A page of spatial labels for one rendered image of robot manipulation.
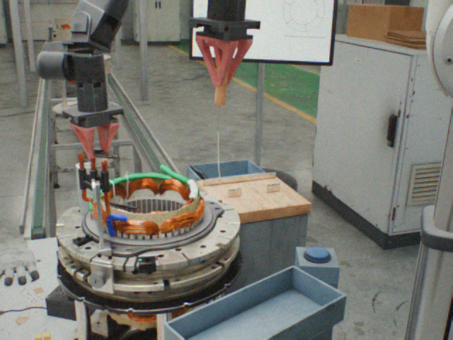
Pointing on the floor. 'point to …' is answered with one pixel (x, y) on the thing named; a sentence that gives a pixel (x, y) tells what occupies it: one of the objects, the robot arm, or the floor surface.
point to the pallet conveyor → (139, 154)
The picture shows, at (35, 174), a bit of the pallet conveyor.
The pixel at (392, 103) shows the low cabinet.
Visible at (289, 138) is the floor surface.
